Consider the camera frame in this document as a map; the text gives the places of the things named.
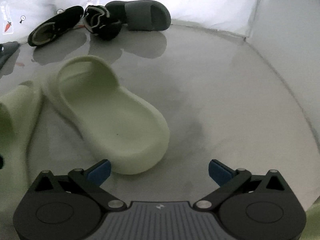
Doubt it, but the light green slide sandal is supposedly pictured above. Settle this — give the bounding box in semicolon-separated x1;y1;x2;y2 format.
42;55;170;175

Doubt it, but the black sneaker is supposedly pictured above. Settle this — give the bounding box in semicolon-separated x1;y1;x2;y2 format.
28;5;84;47

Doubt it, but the black fur-lined shoe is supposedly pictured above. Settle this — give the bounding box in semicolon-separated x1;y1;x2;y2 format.
83;5;122;41

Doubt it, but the dark grey slide sandal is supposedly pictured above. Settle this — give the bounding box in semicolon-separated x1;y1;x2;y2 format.
105;0;171;31

